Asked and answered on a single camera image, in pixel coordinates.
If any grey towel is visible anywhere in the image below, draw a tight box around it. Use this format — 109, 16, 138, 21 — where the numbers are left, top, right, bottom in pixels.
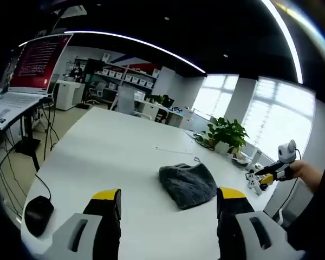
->
159, 157, 218, 210

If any person's right hand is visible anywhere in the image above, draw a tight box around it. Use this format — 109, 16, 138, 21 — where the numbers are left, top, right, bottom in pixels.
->
291, 159, 322, 193

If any white game controller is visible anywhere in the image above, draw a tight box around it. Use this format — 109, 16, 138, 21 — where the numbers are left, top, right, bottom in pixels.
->
245, 170, 263, 195

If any green potted plant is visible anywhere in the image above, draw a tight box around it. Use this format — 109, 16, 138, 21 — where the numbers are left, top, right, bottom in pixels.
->
200, 116, 250, 155

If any black computer mouse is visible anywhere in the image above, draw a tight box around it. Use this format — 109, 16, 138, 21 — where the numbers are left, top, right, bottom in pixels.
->
24, 195, 55, 238

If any white table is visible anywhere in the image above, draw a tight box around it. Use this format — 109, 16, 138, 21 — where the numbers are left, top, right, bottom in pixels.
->
20, 106, 278, 257

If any black laptop stand table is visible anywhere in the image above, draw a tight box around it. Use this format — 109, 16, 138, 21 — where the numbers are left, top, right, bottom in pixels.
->
0, 99, 55, 173

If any white partition panel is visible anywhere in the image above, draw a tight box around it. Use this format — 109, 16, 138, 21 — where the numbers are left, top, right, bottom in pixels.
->
116, 85, 136, 116

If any white office chair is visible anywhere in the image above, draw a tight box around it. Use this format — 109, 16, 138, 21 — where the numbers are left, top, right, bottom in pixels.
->
85, 81, 107, 106

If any white cabinet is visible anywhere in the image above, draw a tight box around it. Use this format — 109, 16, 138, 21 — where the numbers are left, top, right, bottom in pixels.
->
54, 79, 86, 111

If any shelf of white storage boxes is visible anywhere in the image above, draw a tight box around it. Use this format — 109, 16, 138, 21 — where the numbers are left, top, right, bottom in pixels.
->
93, 62, 160, 105

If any white laptop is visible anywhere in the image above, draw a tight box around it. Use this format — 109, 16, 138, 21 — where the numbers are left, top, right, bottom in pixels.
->
0, 34, 74, 130

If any black mouse cable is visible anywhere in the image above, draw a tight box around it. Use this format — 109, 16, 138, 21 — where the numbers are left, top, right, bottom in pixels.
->
34, 173, 52, 200

